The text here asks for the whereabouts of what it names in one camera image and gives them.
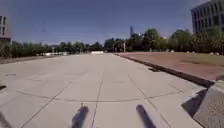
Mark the grey concrete slab plaza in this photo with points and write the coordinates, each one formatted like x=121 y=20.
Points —
x=100 y=76

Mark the low white structure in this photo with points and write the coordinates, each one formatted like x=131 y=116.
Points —
x=97 y=52

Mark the pale pole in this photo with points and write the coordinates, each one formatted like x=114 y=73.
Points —
x=124 y=46

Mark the distant tall tower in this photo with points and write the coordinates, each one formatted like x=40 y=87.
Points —
x=131 y=30

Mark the row of green trees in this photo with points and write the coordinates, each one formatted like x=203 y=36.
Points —
x=150 y=41

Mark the robot's own part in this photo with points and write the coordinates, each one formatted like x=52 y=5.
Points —
x=80 y=117
x=145 y=116

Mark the reddish brown gravel field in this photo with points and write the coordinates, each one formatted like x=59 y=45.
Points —
x=186 y=63

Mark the grey multi-storey building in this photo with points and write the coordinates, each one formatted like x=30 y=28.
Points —
x=208 y=16

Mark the grey concrete block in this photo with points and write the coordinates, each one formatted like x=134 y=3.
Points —
x=211 y=108

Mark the pale building with dark windows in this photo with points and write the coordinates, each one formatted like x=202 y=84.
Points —
x=3 y=28

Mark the dark low kerb wall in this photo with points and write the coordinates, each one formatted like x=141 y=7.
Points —
x=173 y=72

